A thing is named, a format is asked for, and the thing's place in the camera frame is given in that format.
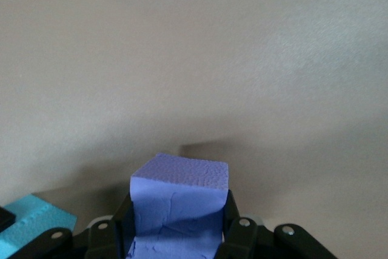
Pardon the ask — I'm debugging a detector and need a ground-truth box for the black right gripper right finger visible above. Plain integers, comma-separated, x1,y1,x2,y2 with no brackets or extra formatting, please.
216,189,338,259

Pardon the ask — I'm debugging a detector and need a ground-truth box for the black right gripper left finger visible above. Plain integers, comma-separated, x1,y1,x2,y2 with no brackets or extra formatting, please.
8,192,136,259

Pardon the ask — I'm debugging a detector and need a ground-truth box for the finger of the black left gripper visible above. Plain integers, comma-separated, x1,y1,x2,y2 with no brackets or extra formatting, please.
0,206,16,233

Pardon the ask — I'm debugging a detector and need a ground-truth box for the blue foam cube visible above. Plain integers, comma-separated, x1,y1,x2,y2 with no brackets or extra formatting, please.
0,193,78,259

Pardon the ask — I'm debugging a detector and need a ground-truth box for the purple foam cube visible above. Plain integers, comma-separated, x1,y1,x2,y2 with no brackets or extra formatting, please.
122,152,229,259

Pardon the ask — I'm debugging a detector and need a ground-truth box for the brown paper table cover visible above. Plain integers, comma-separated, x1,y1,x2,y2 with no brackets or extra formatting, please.
0,0,388,259

